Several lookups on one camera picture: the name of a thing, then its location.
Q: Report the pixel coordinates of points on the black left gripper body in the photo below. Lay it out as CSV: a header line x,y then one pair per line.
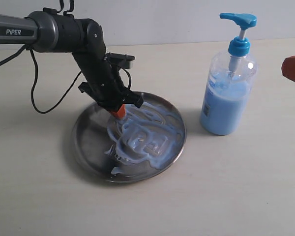
x,y
104,84

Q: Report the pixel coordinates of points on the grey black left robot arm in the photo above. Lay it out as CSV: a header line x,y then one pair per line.
x,y
47,31

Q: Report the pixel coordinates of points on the round steel plate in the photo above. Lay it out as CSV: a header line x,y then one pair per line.
x,y
90,141

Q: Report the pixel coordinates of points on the blue soap pump bottle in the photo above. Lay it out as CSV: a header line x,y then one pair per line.
x,y
230,79

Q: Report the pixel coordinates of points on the light blue soap smear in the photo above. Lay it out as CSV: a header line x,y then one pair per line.
x,y
152,135

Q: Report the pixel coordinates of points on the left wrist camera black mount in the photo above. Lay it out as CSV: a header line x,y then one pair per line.
x,y
121,60

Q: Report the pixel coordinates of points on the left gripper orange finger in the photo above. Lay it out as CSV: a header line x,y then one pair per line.
x,y
120,114

